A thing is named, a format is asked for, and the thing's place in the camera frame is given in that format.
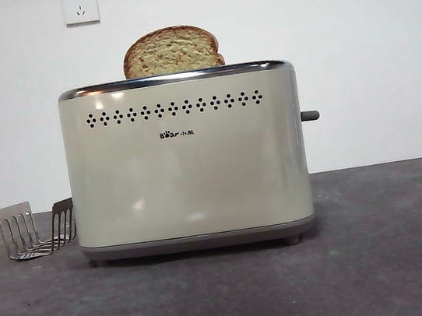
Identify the brown-crusted bread slice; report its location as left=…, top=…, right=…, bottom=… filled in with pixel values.
left=118, top=20, right=227, bottom=81

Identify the white wall socket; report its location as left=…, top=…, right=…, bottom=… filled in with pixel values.
left=62, top=0, right=101, bottom=28

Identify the cream two-slot toaster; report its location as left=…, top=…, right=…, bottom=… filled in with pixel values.
left=55, top=54, right=320, bottom=275

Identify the grey toaster lever knob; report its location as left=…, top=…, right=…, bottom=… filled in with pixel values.
left=299, top=108, right=322, bottom=123

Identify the metal wire bread rack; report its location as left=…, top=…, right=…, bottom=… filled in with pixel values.
left=0, top=194, right=81, bottom=263

